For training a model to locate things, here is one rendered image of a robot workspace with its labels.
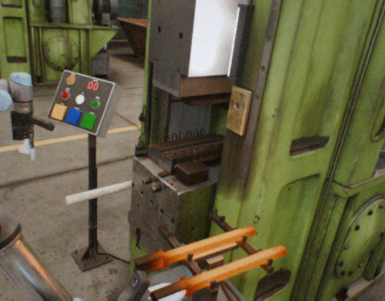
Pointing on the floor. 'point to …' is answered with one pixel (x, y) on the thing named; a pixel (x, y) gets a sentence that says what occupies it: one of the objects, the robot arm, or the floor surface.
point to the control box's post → (92, 188)
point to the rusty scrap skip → (135, 36)
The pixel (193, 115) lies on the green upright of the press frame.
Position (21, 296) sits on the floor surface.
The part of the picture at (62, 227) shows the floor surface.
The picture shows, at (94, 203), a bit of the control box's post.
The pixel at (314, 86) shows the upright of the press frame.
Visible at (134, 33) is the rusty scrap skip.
